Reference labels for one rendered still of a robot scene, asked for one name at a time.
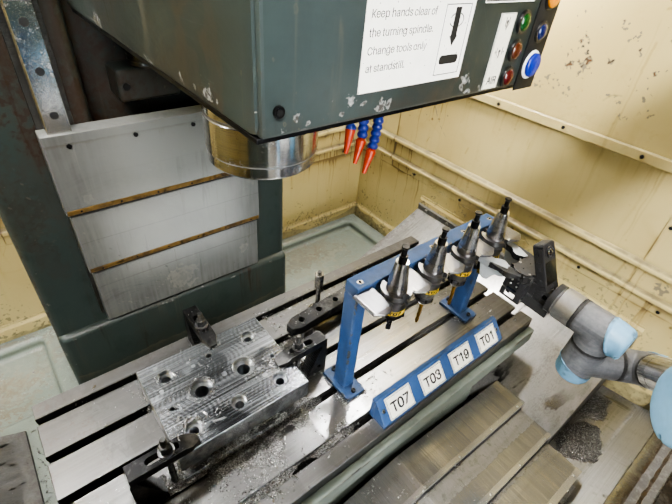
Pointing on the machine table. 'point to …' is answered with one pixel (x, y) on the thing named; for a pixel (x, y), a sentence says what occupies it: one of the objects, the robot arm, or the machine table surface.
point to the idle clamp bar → (316, 314)
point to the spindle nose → (265, 169)
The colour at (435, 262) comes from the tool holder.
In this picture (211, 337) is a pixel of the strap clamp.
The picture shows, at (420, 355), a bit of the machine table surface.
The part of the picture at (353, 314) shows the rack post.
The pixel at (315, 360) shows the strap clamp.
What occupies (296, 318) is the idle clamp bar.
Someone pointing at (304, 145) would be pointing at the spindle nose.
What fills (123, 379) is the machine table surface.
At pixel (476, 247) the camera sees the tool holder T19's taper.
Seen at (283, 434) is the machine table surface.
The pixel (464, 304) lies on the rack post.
